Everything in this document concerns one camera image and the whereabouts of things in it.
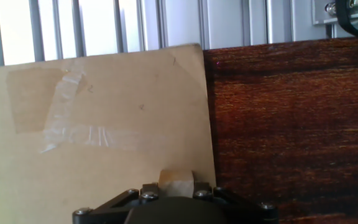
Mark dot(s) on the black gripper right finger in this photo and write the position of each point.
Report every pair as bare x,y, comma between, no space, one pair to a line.
202,190

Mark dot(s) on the small wooden block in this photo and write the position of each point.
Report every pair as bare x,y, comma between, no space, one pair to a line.
176,184

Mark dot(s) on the brown cardboard sheet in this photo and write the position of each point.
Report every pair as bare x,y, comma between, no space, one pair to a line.
135,109

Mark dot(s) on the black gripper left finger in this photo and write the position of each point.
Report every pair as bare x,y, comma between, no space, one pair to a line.
149,190

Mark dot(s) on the aluminium corner bracket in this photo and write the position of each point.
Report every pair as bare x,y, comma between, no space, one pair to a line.
320,14

